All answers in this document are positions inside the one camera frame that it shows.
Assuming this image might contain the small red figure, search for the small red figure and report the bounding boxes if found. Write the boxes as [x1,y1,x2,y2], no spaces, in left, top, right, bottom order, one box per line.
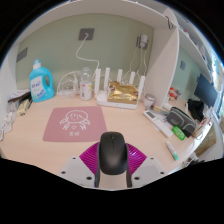
[168,87,178,102]

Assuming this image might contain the white power strip with cables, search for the white power strip with cables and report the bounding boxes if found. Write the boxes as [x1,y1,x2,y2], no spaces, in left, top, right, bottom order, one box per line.
[56,70,83,99]

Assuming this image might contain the grey wall socket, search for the grey wall socket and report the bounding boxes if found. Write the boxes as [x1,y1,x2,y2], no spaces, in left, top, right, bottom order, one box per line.
[78,27,95,42]
[15,47,29,64]

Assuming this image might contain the clear plastic bags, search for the clear plastic bags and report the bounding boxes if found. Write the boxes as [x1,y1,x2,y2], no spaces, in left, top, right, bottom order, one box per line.
[0,109,16,141]

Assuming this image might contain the white shelf unit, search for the white shelf unit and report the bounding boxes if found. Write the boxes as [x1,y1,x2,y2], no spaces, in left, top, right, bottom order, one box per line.
[13,0,218,111]

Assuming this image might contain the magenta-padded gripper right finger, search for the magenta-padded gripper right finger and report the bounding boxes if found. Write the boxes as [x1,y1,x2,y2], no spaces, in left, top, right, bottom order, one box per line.
[125,143,167,189]

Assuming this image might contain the white green tube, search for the white green tube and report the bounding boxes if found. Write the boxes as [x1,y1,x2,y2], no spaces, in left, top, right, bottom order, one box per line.
[165,140,180,162]

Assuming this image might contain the black computer mouse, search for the black computer mouse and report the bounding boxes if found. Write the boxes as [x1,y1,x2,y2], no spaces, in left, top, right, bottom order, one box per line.
[98,131,130,176]

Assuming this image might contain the clear plastic bottle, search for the clear plastic bottle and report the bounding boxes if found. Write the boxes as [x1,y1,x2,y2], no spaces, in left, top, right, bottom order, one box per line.
[79,66,93,102]

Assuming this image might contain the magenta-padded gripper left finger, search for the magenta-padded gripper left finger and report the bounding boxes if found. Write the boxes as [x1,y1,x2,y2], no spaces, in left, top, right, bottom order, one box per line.
[59,141,101,188]

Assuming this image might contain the white wall charger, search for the white wall charger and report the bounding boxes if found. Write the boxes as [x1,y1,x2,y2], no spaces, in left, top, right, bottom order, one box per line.
[136,33,150,51]

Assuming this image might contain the black bag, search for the black bag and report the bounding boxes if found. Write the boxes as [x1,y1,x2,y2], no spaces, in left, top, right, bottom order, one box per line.
[187,98,205,122]

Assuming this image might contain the stack of books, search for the stack of books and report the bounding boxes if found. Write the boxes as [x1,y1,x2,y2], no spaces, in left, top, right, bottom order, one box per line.
[8,88,32,103]

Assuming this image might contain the gold foil bag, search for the gold foil bag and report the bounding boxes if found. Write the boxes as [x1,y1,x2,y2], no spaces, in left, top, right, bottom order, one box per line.
[107,80,139,105]

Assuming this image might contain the pink printed mouse pad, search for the pink printed mouse pad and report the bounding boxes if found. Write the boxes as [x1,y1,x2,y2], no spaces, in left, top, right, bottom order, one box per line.
[42,106,108,143]

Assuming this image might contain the black monitor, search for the black monitor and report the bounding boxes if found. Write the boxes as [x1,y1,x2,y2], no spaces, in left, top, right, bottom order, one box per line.
[193,73,219,108]

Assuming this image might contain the beige small box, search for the beige small box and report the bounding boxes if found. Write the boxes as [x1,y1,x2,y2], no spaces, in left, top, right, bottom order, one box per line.
[17,98,31,117]

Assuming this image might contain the white cable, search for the white cable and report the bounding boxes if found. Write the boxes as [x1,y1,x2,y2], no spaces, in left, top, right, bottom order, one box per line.
[75,33,101,71]

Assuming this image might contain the small white jar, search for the small white jar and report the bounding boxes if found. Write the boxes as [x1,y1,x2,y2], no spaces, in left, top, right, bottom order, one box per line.
[143,93,156,108]

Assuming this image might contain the blue detergent bottle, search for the blue detergent bottle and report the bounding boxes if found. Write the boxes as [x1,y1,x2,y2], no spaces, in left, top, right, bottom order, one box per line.
[28,59,56,103]

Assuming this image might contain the grey pencil case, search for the grey pencil case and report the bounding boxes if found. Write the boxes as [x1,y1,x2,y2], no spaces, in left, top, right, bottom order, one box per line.
[166,106,197,138]

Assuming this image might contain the white router with antennas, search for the white router with antennas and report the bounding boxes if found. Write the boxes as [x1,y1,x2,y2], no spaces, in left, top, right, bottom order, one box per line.
[94,67,147,110]

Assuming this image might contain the white remote control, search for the white remote control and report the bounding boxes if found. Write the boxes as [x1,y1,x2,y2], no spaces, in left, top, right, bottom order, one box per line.
[143,109,174,139]

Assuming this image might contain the small green bottle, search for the small green bottle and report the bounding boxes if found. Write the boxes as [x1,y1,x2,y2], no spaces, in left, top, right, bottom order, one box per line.
[171,125,186,141]

